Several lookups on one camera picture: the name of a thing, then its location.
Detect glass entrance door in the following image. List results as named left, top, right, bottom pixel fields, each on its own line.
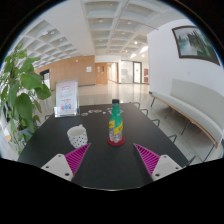
left=119, top=60, right=143, bottom=85

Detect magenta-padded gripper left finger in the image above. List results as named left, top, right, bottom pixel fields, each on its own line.
left=40, top=142, right=92, bottom=186

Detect green-labelled clear drink bottle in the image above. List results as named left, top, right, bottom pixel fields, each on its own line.
left=108, top=98, right=125, bottom=145

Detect framed landscape picture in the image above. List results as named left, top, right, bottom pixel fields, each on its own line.
left=171, top=25, right=221, bottom=66

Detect recessed ceiling lights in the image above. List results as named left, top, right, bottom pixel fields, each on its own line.
left=41, top=18, right=150, bottom=60

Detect long white wall bench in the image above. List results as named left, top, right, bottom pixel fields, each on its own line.
left=149, top=78, right=224, bottom=150

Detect green leafy potted plant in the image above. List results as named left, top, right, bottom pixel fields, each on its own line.
left=0, top=42, right=53, bottom=157

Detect white polka-dot mug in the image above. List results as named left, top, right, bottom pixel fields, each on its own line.
left=66, top=124, right=89, bottom=149

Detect clear acrylic sign stand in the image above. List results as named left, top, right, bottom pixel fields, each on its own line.
left=53, top=79, right=81, bottom=118

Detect flat round red coaster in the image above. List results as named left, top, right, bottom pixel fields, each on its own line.
left=106, top=135, right=126, bottom=147

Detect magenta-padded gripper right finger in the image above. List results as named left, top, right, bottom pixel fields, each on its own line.
left=132, top=143, right=184, bottom=187

